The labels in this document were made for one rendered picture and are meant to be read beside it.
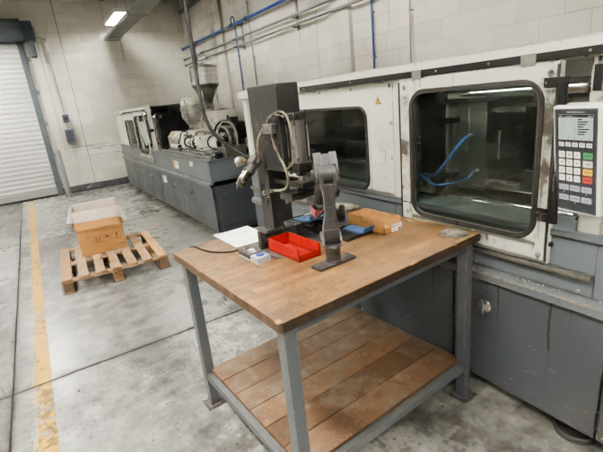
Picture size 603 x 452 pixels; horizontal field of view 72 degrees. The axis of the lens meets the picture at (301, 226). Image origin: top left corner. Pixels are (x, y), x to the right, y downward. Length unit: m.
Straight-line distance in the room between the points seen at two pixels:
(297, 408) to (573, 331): 1.18
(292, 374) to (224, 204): 3.86
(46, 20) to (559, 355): 10.70
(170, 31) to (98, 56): 1.80
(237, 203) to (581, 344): 4.06
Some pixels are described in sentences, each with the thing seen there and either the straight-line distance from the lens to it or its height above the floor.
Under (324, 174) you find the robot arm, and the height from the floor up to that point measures 1.28.
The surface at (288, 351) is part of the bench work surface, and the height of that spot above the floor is 0.77.
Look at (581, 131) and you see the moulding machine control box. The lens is 1.70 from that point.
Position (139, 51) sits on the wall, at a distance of 11.33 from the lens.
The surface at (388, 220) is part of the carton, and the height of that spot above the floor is 0.93.
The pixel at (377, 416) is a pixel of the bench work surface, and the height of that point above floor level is 0.22.
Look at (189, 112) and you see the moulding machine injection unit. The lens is 6.39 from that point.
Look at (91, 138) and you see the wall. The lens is 11.00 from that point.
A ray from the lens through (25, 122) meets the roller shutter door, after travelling 10.87.
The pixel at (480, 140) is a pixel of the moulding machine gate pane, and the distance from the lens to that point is 2.04.
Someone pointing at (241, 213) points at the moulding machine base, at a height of 0.26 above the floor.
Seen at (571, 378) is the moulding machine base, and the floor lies 0.33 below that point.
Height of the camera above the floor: 1.58
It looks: 17 degrees down
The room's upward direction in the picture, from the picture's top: 6 degrees counter-clockwise
